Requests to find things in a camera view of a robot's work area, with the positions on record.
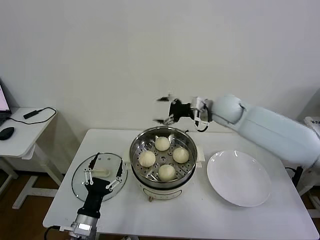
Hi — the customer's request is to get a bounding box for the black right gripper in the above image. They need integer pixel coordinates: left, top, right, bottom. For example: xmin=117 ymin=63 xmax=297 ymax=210
xmin=152 ymin=92 xmax=195 ymax=126

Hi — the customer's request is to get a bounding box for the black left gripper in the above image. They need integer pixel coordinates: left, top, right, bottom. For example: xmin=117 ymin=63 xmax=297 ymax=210
xmin=77 ymin=152 xmax=124 ymax=218

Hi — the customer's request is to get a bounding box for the round glass lid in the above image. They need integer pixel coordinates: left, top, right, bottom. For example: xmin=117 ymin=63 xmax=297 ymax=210
xmin=71 ymin=152 xmax=129 ymax=203

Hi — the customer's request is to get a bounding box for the white steamed baozi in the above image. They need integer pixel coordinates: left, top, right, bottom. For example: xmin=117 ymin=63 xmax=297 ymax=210
xmin=172 ymin=147 xmax=190 ymax=164
xmin=138 ymin=150 xmax=157 ymax=168
xmin=154 ymin=136 xmax=171 ymax=152
xmin=158 ymin=164 xmax=177 ymax=182

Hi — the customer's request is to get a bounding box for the perforated steel steamer basket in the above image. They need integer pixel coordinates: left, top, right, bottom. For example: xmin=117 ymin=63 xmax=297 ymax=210
xmin=129 ymin=126 xmax=198 ymax=188

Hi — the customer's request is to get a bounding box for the white electric cooker pot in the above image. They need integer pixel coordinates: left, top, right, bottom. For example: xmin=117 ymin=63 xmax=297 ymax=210
xmin=121 ymin=146 xmax=205 ymax=203

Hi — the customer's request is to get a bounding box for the white side desk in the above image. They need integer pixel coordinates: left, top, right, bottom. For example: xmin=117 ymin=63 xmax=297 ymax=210
xmin=0 ymin=107 xmax=66 ymax=210

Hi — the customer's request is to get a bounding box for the white round plate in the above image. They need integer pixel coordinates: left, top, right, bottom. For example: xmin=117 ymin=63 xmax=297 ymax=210
xmin=206 ymin=149 xmax=272 ymax=207

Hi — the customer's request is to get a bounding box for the black computer mouse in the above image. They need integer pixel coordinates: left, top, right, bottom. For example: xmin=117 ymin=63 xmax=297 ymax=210
xmin=0 ymin=126 xmax=16 ymax=141

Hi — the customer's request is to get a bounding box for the black laptop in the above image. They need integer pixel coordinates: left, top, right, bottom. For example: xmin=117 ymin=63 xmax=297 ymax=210
xmin=0 ymin=77 xmax=13 ymax=126

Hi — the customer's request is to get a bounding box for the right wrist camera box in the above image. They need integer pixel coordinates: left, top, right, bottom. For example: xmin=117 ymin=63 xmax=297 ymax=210
xmin=190 ymin=96 xmax=210 ymax=118

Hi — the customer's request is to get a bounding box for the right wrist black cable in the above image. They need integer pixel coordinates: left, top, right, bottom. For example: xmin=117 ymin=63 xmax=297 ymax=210
xmin=193 ymin=117 xmax=210 ymax=133

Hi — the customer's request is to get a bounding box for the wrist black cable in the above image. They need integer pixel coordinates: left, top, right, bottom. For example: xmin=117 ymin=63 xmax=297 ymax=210
xmin=193 ymin=117 xmax=210 ymax=133
xmin=44 ymin=225 xmax=62 ymax=240

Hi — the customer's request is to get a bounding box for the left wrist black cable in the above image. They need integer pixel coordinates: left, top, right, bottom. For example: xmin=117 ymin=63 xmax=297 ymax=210
xmin=44 ymin=225 xmax=62 ymax=240

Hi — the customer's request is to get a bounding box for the black adapter with cable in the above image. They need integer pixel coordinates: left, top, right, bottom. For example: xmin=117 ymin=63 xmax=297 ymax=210
xmin=4 ymin=106 xmax=57 ymax=125

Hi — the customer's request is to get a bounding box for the black power cable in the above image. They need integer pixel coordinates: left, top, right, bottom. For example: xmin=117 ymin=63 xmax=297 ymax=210
xmin=284 ymin=164 xmax=305 ymax=187

